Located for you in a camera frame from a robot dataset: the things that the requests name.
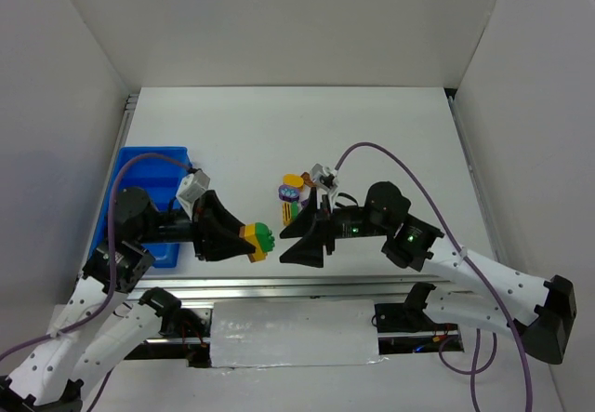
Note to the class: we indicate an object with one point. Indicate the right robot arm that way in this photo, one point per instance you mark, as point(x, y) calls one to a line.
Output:
point(539, 311)

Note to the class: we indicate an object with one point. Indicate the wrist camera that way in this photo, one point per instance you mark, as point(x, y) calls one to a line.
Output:
point(191, 188)
point(325, 178)

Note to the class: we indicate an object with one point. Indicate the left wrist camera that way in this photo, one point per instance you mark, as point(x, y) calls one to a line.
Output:
point(191, 188)

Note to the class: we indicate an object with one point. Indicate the white foil panel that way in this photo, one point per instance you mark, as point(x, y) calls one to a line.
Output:
point(258, 334)

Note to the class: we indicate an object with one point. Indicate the green lego plate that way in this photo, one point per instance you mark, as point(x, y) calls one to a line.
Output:
point(294, 210)

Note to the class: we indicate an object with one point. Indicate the purple oval lego with print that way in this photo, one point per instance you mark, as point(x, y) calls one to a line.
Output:
point(289, 194)

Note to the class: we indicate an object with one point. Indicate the yellow oval lego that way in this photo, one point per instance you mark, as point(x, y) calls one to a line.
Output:
point(294, 181)

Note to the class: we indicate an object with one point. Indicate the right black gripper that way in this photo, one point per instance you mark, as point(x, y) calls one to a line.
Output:
point(326, 226)

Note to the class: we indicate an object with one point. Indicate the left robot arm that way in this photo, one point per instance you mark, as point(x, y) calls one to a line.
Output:
point(79, 351)

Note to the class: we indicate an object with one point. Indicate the green rounded lego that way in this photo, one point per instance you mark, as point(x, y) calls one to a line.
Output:
point(264, 237)

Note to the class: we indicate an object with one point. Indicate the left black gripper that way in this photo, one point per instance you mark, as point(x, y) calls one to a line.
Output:
point(199, 228)

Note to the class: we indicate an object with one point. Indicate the yellow striped lego brick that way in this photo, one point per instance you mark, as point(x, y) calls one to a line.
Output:
point(287, 215)

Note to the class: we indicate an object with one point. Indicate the aluminium frame rail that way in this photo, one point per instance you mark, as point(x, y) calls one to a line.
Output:
point(197, 290)

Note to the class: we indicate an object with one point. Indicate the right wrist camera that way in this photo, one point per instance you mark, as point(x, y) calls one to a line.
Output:
point(325, 178)

